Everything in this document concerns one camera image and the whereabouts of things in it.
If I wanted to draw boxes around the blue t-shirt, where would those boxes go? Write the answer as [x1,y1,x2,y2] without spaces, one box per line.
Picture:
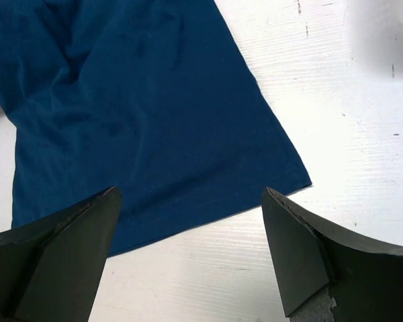
[0,1,311,256]

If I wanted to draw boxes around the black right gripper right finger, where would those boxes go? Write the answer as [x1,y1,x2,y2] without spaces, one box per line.
[262,188,403,321]

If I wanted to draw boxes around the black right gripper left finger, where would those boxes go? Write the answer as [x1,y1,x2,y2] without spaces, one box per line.
[0,186,122,321]

